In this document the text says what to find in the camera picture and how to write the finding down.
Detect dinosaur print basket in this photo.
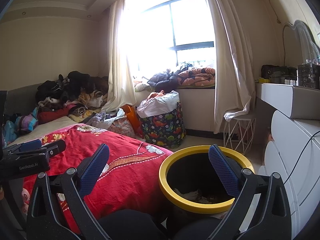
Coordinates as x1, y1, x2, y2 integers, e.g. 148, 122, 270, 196
137, 101, 187, 148

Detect beige blanket pink trim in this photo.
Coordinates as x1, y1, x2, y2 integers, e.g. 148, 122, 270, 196
6, 116, 78, 148

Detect white lavender cloth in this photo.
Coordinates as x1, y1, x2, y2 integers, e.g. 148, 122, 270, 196
91, 109, 125, 129

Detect large white plastic bag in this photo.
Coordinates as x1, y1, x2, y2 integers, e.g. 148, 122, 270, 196
136, 90, 180, 118

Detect wavy framed mirror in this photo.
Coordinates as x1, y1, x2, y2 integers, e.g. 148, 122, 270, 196
282, 19, 320, 65

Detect window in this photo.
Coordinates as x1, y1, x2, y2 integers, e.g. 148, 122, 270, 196
120, 0, 217, 80

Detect yellow rimmed black bin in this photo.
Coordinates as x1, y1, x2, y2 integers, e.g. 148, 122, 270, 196
159, 145, 255, 214

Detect cream orange garment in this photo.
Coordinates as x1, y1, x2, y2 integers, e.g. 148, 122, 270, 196
79, 91, 104, 108

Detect clear drawer organizer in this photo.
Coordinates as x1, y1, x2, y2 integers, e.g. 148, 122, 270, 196
297, 64, 320, 89

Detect floral fabric bag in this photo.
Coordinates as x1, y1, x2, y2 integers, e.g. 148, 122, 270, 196
107, 116, 135, 138

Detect black cable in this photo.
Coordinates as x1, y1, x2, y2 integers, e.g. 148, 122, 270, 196
284, 131, 320, 182

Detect brown patterned blanket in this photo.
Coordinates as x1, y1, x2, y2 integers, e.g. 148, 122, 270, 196
67, 104, 100, 123

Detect black bag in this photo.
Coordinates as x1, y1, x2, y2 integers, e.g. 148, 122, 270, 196
261, 65, 298, 84

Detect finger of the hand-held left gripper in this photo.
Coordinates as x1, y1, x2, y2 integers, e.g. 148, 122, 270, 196
5, 139, 42, 153
40, 139, 67, 159

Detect orange bag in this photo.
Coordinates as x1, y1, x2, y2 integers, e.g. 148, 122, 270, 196
121, 104, 144, 138

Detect grey headboard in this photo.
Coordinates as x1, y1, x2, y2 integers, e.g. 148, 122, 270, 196
5, 82, 48, 120

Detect cream curtain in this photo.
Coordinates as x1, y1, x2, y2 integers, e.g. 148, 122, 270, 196
200, 0, 257, 134
101, 0, 137, 113

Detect person's left hand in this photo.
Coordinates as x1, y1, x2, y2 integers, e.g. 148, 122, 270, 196
21, 188, 32, 214

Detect blue purple clothes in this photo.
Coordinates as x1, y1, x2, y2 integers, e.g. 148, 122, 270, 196
2, 107, 39, 143

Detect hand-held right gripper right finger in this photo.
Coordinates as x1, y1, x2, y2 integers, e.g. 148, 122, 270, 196
202, 144, 293, 240

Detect dark jacket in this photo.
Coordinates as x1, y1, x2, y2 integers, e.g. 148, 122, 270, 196
147, 69, 185, 88

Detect red floral blanket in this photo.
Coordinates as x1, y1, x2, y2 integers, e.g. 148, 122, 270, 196
22, 125, 174, 233

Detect orange patterned quilt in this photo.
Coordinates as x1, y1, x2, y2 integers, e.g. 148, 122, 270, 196
177, 67, 216, 87

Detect pale green cloth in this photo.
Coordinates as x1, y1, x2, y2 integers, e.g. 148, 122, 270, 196
134, 81, 153, 92

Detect pile of dark clothes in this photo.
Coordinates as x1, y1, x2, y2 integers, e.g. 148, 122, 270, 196
35, 71, 109, 105

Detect orange pink garment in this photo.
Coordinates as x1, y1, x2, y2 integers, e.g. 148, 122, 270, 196
149, 90, 165, 100

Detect white wire stool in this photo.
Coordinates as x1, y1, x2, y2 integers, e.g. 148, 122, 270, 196
223, 114, 257, 154

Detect red garment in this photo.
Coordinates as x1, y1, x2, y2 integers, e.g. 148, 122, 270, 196
37, 107, 70, 124

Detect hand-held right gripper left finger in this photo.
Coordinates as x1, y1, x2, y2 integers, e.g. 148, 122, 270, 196
26, 143, 118, 240

